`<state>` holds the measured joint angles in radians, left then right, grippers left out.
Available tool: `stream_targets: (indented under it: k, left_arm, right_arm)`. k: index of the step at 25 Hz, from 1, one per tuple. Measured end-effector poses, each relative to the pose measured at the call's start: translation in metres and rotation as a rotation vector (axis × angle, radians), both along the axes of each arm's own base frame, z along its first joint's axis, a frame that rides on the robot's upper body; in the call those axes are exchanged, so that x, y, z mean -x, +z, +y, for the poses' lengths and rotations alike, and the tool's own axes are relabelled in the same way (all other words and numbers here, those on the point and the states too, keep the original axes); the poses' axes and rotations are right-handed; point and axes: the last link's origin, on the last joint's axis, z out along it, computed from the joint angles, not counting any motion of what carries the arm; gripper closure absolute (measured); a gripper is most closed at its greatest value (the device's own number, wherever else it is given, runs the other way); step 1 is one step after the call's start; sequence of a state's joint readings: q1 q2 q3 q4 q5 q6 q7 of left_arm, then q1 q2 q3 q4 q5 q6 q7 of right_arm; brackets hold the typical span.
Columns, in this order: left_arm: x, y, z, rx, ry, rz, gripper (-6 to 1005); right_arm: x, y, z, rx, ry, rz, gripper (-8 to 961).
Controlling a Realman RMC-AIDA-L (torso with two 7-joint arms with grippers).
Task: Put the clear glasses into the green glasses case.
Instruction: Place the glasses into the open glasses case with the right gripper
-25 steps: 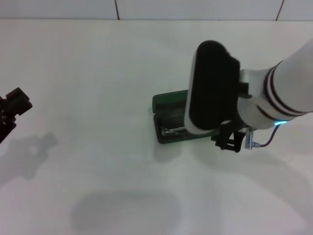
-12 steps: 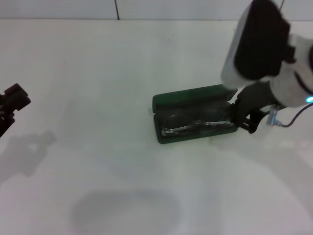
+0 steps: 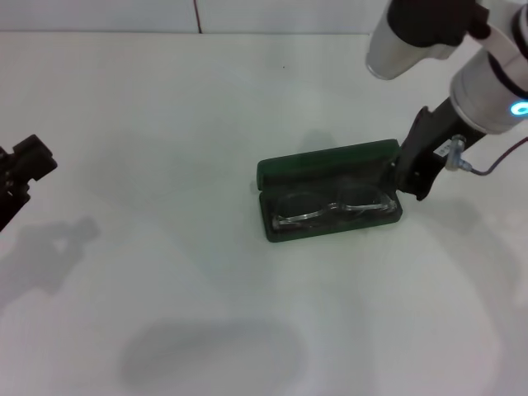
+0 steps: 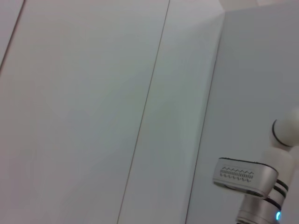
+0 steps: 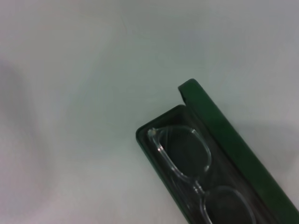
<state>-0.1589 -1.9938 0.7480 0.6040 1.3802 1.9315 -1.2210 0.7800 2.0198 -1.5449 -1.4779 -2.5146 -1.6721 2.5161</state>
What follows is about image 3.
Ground right gripper cable with plugs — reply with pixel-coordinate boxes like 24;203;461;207
443;134;528;178

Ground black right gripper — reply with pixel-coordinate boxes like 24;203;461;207
379;97;482;203

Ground clear white glasses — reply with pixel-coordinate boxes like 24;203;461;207
270;185;399;232

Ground green glasses case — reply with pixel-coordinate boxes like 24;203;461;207
255;139;404;243

